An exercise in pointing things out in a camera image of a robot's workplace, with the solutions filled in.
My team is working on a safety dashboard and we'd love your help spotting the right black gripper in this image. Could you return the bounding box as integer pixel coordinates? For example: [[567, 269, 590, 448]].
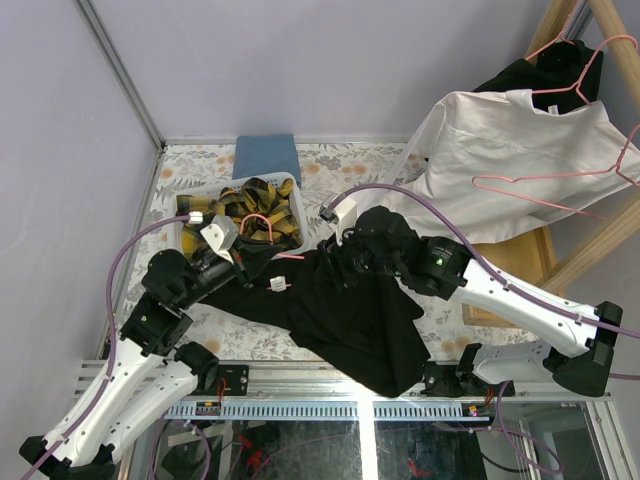
[[312, 218, 403, 292]]

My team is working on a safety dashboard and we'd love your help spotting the pink hanger front black shirt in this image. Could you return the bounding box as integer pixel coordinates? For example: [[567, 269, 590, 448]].
[[239, 213, 306, 291]]

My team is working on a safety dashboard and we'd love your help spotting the yellow plaid shirt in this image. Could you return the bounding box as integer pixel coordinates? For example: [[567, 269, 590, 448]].
[[176, 177, 303, 250]]

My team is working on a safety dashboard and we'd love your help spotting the white shirt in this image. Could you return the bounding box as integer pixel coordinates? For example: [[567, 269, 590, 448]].
[[381, 90, 639, 244]]

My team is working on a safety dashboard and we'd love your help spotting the pink wire hanger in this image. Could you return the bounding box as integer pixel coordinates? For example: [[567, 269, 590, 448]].
[[471, 124, 639, 216]]

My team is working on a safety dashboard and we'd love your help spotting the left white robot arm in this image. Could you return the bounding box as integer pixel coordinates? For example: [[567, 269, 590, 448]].
[[19, 239, 283, 479]]

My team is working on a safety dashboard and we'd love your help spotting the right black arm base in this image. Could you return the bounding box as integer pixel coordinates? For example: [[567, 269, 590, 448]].
[[421, 343, 499, 398]]

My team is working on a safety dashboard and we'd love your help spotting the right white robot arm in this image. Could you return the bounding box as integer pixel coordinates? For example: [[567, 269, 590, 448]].
[[319, 200, 622, 398]]

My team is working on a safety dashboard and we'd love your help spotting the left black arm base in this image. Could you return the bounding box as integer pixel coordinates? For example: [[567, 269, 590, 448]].
[[196, 364, 250, 397]]

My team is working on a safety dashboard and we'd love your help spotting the white plastic basket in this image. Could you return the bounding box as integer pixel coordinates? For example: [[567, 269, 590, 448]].
[[174, 172, 310, 258]]

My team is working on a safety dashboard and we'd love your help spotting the folded blue cloth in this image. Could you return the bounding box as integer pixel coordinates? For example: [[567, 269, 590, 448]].
[[232, 134, 302, 186]]

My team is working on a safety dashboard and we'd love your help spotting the wooden clothes rack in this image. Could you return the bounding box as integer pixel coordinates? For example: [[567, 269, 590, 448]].
[[462, 0, 640, 331]]

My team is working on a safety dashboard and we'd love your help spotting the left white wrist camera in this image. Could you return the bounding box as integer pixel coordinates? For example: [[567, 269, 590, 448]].
[[188, 211, 239, 264]]

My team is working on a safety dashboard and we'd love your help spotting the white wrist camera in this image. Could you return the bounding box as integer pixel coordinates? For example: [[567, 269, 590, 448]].
[[319, 194, 358, 246], [188, 211, 239, 264]]

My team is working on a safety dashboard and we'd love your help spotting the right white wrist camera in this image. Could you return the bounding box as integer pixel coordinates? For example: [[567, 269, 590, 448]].
[[319, 194, 358, 246]]

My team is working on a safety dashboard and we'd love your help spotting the aluminium mounting rail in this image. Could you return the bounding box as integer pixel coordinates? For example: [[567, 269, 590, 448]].
[[72, 360, 596, 402]]

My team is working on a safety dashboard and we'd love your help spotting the grey slotted cable duct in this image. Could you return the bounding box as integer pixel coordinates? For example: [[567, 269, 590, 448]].
[[164, 400, 492, 422]]

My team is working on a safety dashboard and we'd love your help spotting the aluminium corner frame post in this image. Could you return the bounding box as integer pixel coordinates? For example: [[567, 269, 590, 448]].
[[73, 0, 166, 151]]

